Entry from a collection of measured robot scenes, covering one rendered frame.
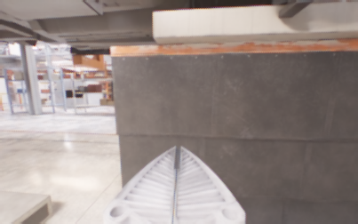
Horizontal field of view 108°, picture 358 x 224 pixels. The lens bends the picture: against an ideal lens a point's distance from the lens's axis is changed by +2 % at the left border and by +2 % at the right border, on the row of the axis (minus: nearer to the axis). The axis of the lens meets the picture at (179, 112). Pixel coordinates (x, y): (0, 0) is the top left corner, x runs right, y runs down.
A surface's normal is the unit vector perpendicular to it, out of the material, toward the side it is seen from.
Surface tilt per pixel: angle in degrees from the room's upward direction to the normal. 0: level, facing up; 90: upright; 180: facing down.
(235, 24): 90
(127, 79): 90
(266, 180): 90
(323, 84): 90
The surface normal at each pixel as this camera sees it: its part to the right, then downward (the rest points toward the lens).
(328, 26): -0.10, 0.14
